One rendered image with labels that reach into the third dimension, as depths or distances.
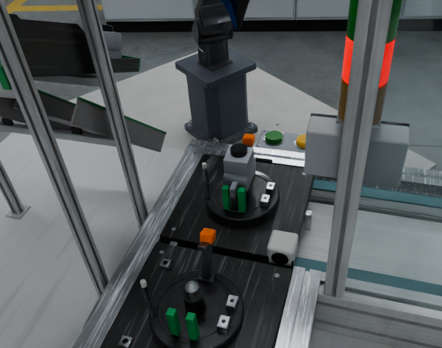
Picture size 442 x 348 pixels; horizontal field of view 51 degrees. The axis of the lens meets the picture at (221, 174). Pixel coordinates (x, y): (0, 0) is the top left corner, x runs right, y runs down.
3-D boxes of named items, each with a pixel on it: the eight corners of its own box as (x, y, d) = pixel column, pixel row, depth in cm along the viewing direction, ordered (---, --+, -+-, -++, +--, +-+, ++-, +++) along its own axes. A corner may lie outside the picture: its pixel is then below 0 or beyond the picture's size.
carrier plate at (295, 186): (203, 161, 100) (202, 153, 99) (314, 177, 94) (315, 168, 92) (160, 242, 83) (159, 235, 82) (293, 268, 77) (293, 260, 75)
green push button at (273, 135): (266, 136, 105) (266, 129, 104) (284, 138, 104) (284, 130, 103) (263, 146, 102) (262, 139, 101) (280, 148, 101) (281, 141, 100)
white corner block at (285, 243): (272, 244, 81) (272, 228, 79) (298, 248, 80) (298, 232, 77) (266, 264, 78) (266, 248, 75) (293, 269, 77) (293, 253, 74)
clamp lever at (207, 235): (202, 271, 72) (204, 226, 69) (214, 273, 71) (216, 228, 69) (194, 282, 69) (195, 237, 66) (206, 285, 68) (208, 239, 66)
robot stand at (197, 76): (226, 109, 132) (221, 43, 119) (259, 131, 123) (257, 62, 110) (184, 128, 126) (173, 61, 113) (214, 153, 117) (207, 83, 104)
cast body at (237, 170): (233, 166, 87) (231, 135, 82) (256, 169, 85) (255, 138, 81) (220, 195, 80) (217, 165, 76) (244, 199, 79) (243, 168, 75)
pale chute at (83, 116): (111, 139, 103) (117, 119, 103) (161, 152, 98) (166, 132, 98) (12, 108, 77) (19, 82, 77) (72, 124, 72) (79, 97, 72)
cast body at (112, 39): (84, 62, 83) (85, 21, 81) (108, 63, 86) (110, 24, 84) (101, 69, 77) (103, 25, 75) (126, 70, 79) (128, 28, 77)
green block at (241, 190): (239, 207, 83) (238, 186, 80) (246, 208, 83) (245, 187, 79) (238, 211, 82) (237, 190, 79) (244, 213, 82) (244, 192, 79)
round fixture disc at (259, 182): (217, 172, 94) (217, 164, 93) (285, 181, 90) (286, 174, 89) (195, 220, 84) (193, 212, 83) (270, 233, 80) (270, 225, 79)
